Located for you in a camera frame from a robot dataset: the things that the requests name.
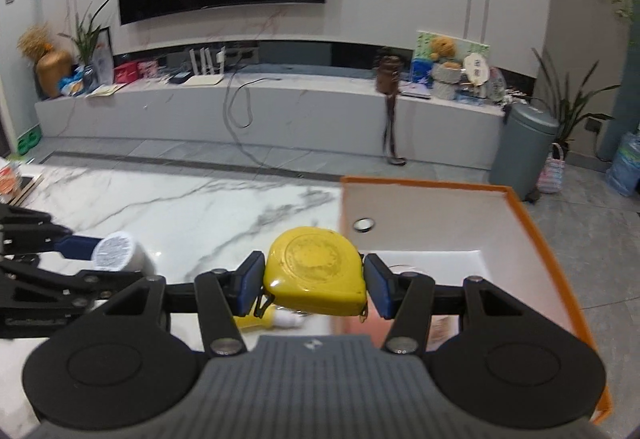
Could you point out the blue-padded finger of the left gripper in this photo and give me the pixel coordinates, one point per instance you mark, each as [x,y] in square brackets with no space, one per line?
[76,247]

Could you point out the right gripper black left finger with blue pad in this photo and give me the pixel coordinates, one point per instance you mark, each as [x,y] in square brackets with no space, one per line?
[222,295]

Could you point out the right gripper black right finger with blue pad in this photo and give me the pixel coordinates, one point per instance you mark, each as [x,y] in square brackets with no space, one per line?
[405,299]

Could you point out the small white cream jar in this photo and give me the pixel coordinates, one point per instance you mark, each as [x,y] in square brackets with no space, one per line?
[120,251]

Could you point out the yellow bulb-shaped bottle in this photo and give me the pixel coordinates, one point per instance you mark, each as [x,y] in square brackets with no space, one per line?
[274,317]

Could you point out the yellow tape measure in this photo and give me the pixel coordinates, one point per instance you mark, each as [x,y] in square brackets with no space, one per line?
[317,271]

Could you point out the pink pump lotion bottle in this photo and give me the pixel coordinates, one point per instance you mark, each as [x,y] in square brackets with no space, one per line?
[375,327]

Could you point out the clear acrylic cube box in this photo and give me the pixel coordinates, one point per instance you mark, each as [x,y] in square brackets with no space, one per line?
[443,327]

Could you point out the orange storage box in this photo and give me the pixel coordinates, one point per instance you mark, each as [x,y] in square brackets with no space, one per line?
[451,230]

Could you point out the red gift box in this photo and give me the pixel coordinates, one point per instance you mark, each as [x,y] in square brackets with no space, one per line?
[126,73]

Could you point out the pastel woven basket bag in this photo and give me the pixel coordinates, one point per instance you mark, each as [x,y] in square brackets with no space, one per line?
[550,180]

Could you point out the grey-green pedal trash bin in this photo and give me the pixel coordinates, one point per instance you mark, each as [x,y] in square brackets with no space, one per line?
[527,137]

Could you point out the potted plant on console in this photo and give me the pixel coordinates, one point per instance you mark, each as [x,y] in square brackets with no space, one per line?
[85,39]

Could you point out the golden vase dried flowers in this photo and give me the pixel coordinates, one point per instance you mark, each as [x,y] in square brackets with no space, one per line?
[51,64]

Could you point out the white wifi router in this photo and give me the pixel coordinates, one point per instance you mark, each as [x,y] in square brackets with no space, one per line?
[207,67]

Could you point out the white woven basket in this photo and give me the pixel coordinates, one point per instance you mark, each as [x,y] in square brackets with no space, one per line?
[446,79]

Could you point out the white round paper fan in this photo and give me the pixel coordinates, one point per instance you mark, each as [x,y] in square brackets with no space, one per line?
[476,69]

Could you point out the green leafy floor plant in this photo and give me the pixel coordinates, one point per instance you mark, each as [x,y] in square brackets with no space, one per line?
[569,105]

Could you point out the blue water jug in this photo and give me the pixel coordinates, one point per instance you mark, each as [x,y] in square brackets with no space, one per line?
[624,173]

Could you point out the brown teddy bear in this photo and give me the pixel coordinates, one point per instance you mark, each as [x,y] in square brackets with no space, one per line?
[443,50]

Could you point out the green illustrated picture board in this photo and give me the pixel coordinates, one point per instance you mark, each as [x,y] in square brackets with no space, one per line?
[421,63]

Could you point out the brown leather camera case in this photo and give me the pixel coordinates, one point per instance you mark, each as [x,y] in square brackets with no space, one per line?
[387,80]

